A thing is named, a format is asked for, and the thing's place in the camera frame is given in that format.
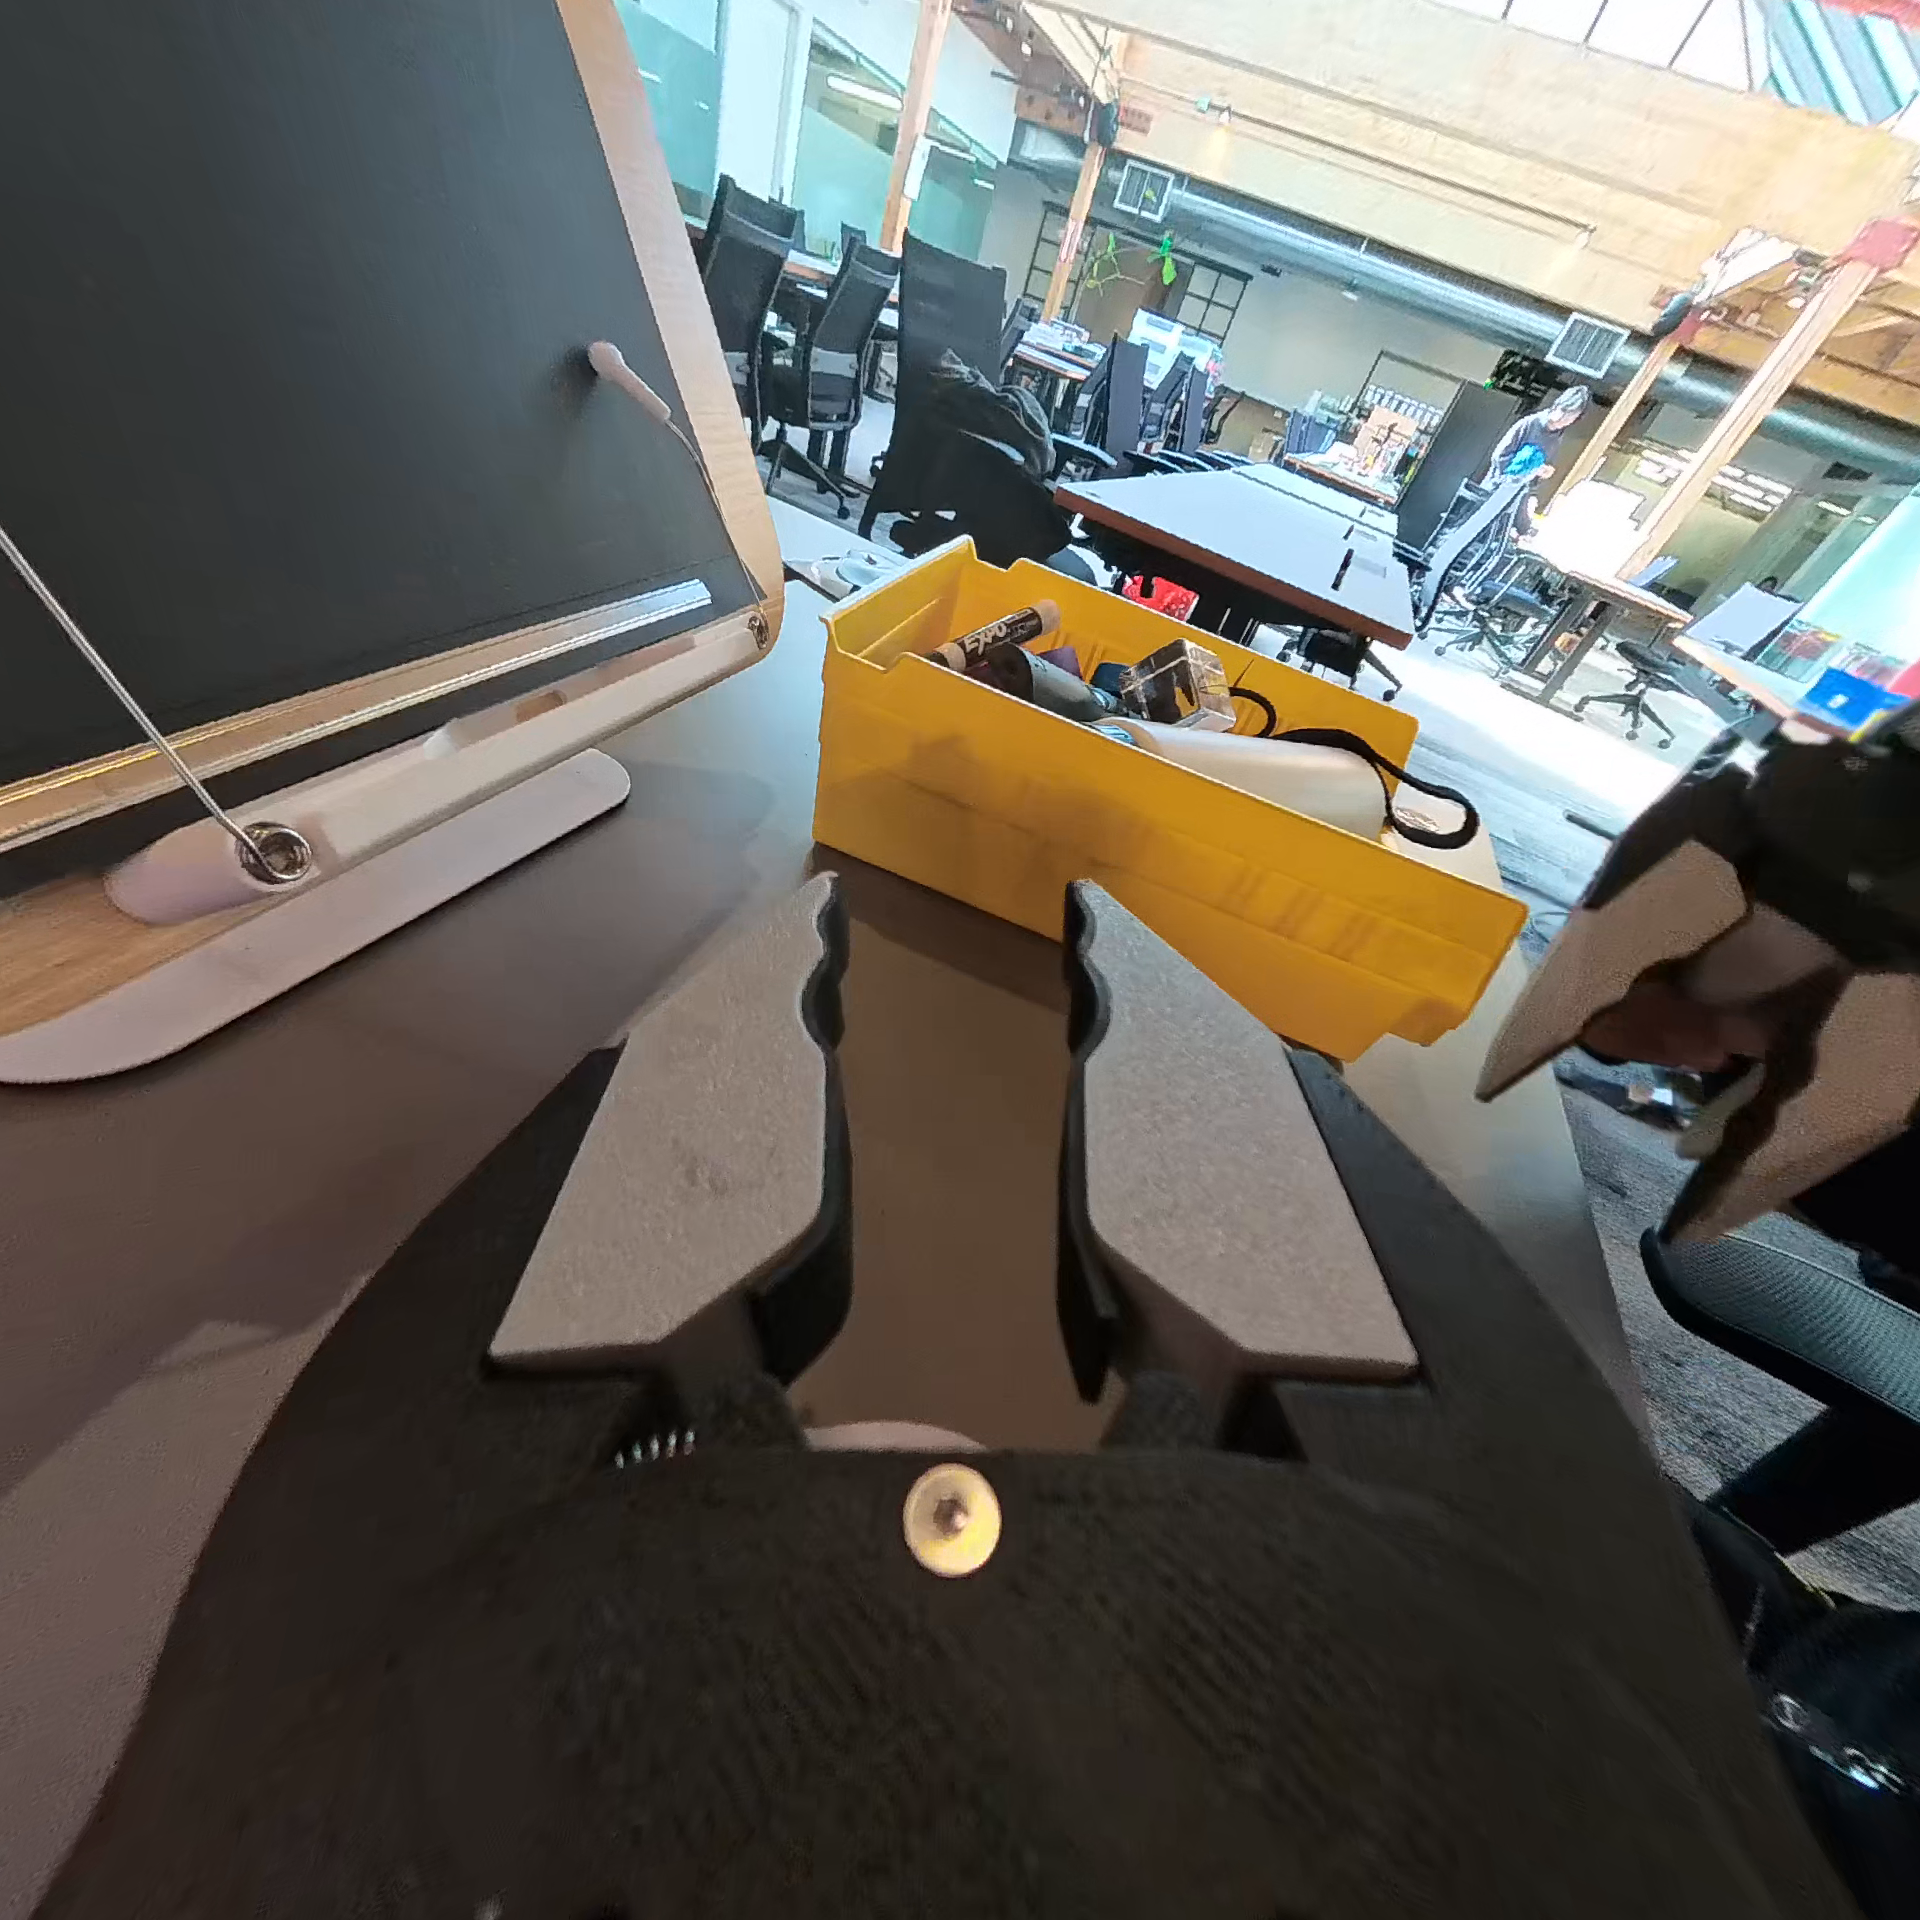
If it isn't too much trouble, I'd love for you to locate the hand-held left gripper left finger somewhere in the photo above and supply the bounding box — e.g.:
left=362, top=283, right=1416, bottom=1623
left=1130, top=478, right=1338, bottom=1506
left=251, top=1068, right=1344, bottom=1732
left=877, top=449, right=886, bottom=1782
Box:
left=486, top=874, right=857, bottom=1383

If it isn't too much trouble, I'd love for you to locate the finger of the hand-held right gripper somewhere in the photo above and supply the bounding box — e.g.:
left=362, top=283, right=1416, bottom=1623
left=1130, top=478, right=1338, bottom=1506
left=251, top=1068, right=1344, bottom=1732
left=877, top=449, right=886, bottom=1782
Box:
left=1662, top=968, right=1920, bottom=1248
left=1473, top=836, right=1758, bottom=1107

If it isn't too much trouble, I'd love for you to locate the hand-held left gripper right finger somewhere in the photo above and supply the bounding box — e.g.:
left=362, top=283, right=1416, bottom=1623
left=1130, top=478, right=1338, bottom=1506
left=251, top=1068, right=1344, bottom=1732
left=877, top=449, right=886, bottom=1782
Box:
left=1055, top=879, right=1424, bottom=1404

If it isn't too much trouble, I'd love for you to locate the yellow plastic bin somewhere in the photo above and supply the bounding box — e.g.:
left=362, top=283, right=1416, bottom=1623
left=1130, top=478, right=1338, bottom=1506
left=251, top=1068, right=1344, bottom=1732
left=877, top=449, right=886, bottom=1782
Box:
left=814, top=536, right=1529, bottom=1066

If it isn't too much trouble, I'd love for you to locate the person's right hand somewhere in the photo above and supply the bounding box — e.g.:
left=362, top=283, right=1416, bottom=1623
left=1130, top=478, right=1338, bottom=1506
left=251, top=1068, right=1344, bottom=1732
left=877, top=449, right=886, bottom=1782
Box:
left=1581, top=990, right=1778, bottom=1079

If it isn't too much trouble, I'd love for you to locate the grey mesh office chair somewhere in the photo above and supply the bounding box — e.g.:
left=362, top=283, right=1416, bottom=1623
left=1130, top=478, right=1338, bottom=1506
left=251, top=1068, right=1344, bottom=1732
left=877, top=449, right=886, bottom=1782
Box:
left=1639, top=1223, right=1920, bottom=1554

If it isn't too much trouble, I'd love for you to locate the white plastic bottle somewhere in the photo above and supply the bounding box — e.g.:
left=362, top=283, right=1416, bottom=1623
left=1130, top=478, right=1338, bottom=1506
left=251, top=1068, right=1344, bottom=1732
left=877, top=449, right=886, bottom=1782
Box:
left=1094, top=718, right=1397, bottom=841

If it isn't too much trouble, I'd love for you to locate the clear plastic box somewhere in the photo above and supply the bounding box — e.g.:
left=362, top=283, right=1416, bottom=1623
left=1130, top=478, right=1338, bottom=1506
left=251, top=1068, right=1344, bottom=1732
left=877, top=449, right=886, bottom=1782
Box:
left=1117, top=638, right=1238, bottom=736

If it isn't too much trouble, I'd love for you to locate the dark grey marker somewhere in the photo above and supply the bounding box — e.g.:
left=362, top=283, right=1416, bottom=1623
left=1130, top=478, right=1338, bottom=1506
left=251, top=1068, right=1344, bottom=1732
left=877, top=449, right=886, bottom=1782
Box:
left=982, top=643, right=1125, bottom=726

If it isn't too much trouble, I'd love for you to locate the long office table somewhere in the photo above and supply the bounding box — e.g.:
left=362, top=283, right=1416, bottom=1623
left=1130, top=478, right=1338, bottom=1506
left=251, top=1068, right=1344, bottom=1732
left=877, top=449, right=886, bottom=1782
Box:
left=1054, top=462, right=1418, bottom=649

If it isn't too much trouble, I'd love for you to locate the black marker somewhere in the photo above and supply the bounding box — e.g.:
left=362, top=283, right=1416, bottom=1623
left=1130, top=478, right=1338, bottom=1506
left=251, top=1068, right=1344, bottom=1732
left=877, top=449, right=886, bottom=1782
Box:
left=928, top=600, right=1065, bottom=678

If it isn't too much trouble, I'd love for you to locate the black jacket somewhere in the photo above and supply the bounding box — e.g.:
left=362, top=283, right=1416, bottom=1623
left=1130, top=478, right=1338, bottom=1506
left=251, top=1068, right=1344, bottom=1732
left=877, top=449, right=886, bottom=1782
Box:
left=883, top=353, right=1073, bottom=564

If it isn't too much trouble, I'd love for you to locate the black board white stand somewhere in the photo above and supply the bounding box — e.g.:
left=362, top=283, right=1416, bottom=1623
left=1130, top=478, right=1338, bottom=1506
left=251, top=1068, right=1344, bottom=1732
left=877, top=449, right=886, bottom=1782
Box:
left=0, top=0, right=785, bottom=1087

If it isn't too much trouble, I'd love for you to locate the black cord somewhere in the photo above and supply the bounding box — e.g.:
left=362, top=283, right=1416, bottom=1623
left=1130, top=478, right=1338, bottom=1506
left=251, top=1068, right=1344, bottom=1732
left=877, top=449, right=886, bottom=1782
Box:
left=1229, top=681, right=1481, bottom=851

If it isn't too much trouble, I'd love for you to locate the metal page holder wire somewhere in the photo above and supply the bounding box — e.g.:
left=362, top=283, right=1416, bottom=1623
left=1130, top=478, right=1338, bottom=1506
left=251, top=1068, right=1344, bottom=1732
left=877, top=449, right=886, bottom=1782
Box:
left=585, top=339, right=774, bottom=649
left=0, top=527, right=320, bottom=890

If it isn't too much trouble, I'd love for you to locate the silver ceiling duct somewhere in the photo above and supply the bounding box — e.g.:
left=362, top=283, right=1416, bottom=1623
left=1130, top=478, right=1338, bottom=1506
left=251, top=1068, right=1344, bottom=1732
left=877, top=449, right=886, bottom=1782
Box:
left=1117, top=159, right=1920, bottom=460

